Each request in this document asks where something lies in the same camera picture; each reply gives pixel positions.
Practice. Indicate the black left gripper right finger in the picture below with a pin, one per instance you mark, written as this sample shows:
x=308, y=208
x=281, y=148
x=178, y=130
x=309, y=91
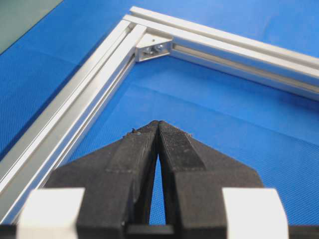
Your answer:
x=193, y=175

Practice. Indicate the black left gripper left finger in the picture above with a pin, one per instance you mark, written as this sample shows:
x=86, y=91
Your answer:
x=118, y=181

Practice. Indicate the silver aluminium extrusion frame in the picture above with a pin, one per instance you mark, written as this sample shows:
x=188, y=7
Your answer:
x=51, y=139

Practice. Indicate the silver corner bracket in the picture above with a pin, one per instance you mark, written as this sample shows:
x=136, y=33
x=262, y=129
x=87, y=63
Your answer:
x=152, y=46

